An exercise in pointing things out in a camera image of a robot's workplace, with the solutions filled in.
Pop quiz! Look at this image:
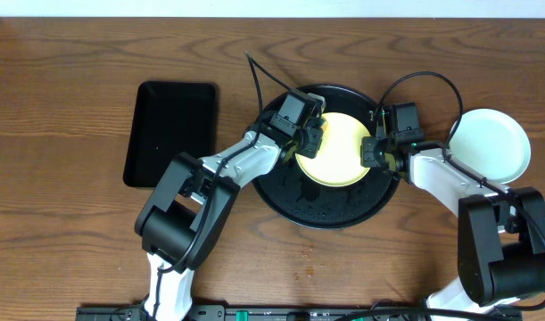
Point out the yellow plate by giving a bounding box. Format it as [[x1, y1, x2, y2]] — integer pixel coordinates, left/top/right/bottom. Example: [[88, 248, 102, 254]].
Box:
[[296, 112, 371, 187]]

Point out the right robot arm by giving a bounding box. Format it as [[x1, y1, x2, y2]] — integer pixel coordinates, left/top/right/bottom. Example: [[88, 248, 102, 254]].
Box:
[[360, 136, 545, 320]]

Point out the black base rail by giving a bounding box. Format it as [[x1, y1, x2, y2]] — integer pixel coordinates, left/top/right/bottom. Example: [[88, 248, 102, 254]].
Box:
[[75, 305, 523, 321]]

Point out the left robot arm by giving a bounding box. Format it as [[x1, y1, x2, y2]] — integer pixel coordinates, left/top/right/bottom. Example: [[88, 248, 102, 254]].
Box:
[[135, 118, 327, 320]]

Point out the black rectangular tray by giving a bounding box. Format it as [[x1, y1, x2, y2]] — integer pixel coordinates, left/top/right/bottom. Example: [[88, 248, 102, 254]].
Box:
[[123, 80, 218, 188]]

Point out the light blue plate front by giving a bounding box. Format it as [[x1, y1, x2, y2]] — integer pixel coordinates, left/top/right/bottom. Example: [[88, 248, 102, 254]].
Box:
[[450, 109, 532, 184]]

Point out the black round tray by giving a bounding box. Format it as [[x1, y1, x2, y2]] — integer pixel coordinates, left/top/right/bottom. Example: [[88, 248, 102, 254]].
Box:
[[252, 84, 400, 229]]

